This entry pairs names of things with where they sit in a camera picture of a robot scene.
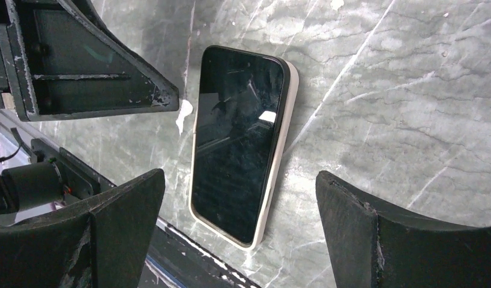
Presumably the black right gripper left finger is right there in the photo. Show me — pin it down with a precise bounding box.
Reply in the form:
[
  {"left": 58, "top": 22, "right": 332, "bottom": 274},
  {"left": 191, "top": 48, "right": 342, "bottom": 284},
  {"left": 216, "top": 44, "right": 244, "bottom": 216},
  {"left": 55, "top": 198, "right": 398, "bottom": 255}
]
[{"left": 0, "top": 169, "right": 165, "bottom": 287}]

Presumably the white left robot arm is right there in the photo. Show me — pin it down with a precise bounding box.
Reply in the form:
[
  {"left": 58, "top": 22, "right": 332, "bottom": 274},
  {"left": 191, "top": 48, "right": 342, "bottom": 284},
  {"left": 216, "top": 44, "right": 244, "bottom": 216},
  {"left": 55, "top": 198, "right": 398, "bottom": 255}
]
[{"left": 0, "top": 1, "right": 179, "bottom": 214}]

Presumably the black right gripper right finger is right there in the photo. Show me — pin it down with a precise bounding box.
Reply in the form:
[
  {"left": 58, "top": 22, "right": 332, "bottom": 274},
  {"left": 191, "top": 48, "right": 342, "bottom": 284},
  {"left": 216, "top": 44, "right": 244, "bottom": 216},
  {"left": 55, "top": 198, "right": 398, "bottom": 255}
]
[{"left": 316, "top": 170, "right": 491, "bottom": 287}]

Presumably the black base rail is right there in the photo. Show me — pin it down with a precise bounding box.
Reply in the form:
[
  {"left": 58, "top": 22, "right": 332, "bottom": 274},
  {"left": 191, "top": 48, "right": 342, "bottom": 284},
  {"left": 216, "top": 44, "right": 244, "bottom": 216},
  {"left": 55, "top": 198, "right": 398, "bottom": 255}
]
[{"left": 31, "top": 139, "right": 262, "bottom": 288}]

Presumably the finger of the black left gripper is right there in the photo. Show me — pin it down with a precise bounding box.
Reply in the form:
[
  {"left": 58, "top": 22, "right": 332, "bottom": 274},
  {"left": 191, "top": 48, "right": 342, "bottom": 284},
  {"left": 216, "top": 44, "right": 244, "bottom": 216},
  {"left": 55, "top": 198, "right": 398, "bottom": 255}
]
[{"left": 0, "top": 1, "right": 179, "bottom": 122}]

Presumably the beige phone case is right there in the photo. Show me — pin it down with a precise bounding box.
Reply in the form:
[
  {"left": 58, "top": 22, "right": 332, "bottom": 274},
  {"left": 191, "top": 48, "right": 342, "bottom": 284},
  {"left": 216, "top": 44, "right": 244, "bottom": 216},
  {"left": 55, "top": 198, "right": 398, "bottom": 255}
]
[{"left": 189, "top": 58, "right": 299, "bottom": 251}]

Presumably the black phone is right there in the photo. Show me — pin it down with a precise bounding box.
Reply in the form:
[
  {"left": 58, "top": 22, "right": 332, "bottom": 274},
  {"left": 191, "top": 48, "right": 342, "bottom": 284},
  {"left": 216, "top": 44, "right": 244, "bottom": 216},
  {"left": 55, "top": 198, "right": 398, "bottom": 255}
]
[{"left": 189, "top": 45, "right": 298, "bottom": 250}]

